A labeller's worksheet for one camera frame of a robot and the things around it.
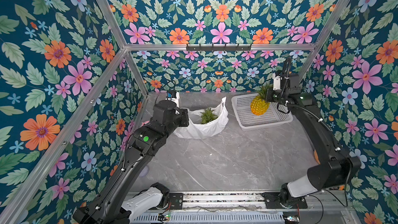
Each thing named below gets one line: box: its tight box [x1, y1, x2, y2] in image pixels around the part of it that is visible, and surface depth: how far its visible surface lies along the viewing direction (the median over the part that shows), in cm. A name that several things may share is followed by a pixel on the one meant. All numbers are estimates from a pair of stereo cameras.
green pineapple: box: [200, 107, 219, 124], surface depth 85 cm
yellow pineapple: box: [250, 80, 273, 116], surface depth 84 cm
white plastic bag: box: [173, 96, 230, 140], surface depth 84 cm
